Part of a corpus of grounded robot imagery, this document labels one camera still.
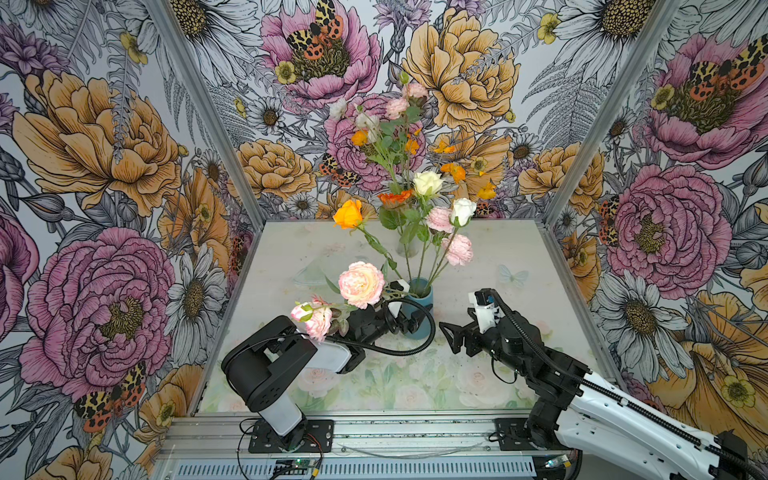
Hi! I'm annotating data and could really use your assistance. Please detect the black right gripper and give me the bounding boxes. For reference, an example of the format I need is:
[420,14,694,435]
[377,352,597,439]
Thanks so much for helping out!
[439,311,531,377]

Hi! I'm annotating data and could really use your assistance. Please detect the large pink peach rose stem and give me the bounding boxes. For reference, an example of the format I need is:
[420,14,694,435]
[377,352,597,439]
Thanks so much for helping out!
[289,261,406,342]

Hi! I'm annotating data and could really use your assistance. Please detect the tall teal cylinder vase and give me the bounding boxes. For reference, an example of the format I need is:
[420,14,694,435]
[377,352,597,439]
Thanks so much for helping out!
[401,278,433,340]

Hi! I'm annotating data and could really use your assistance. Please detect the two pink carnations stem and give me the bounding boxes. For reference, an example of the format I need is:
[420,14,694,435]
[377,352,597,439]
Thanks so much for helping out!
[422,206,475,289]

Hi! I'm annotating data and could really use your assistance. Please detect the orange leafy flower stem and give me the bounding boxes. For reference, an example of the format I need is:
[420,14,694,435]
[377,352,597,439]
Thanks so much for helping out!
[378,190,421,281]

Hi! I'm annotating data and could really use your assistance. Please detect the orange rose stem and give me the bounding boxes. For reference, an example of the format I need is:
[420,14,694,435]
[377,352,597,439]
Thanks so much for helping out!
[333,200,398,309]

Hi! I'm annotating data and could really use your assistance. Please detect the white rosebud stem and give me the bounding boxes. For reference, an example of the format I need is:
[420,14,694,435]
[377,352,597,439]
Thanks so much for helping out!
[428,197,478,286]

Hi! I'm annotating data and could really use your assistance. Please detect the orange poppy flower stem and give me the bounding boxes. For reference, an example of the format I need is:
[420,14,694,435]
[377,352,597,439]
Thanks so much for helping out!
[350,129,389,179]

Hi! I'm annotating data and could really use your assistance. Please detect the clear ribbed glass vase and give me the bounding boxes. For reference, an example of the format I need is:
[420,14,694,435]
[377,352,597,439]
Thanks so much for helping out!
[396,235,421,258]

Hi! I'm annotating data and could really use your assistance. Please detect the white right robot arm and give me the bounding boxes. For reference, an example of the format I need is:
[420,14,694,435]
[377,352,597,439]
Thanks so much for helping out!
[439,288,765,479]

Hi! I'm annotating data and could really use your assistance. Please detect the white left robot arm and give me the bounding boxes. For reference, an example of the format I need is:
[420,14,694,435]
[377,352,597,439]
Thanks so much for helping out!
[221,298,436,453]

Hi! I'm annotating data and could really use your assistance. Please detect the green circuit board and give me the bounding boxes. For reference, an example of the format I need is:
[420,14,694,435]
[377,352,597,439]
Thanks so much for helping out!
[270,458,322,480]

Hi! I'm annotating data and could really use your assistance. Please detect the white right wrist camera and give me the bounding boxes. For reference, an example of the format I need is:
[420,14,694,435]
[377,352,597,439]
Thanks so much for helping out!
[468,289,501,334]

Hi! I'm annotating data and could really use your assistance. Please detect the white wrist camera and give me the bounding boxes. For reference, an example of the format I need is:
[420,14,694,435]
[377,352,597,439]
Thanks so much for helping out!
[468,289,501,334]
[383,279,410,319]

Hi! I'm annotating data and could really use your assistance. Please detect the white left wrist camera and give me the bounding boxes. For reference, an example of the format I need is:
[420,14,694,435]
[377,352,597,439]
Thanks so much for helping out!
[383,279,410,319]

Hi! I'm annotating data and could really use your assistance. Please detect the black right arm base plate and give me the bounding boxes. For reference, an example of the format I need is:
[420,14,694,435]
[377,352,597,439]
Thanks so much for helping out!
[487,417,570,452]

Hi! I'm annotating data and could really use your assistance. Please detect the aluminium front frame rail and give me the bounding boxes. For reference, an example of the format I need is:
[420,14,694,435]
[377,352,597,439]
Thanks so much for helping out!
[150,410,593,479]

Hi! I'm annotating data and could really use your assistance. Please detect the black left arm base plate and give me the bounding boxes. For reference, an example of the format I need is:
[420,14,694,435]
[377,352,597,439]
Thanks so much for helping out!
[246,419,335,454]

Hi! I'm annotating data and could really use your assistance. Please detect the aluminium right corner post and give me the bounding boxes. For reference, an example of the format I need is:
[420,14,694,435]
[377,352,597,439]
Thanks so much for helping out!
[542,0,681,227]

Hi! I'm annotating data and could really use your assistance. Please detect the aluminium corner post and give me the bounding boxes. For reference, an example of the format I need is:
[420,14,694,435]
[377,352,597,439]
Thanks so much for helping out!
[542,0,681,227]
[147,1,266,232]

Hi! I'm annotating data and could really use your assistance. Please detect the aluminium left corner post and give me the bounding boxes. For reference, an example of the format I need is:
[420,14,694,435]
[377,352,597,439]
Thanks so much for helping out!
[147,1,266,232]

